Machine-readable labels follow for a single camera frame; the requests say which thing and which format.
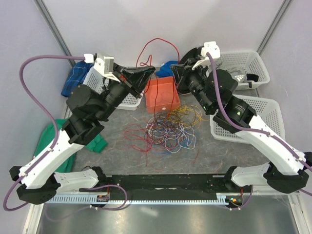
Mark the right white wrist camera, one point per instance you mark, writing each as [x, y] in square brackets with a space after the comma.
[209, 51]

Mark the slotted cable duct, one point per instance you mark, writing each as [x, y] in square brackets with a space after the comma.
[97, 199]

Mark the grey adidas garment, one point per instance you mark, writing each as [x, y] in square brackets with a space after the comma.
[238, 74]

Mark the bright blue cloth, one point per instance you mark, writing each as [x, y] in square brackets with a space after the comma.
[165, 69]

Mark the green shirt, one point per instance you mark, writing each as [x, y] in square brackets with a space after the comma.
[96, 145]

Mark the left white plastic basket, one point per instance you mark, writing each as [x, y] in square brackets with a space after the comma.
[103, 86]

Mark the black bucket hat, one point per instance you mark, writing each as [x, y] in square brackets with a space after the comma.
[195, 52]

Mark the near right white basket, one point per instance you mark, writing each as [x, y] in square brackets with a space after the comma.
[268, 109]

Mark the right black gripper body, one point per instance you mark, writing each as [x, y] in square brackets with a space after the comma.
[196, 79]

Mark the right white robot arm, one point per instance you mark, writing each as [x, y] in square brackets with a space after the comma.
[285, 170]

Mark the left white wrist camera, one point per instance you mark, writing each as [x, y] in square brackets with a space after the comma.
[103, 64]

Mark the orange square box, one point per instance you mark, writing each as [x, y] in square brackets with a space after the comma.
[161, 95]

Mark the far right white basket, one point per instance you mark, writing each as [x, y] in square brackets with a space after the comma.
[249, 62]

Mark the blue plaid cloth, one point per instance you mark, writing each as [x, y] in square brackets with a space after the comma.
[76, 77]

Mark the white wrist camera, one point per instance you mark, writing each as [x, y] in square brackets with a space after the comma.
[209, 51]
[103, 64]

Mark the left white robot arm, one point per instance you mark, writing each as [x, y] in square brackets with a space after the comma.
[39, 181]

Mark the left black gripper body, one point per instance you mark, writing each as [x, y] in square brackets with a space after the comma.
[118, 75]

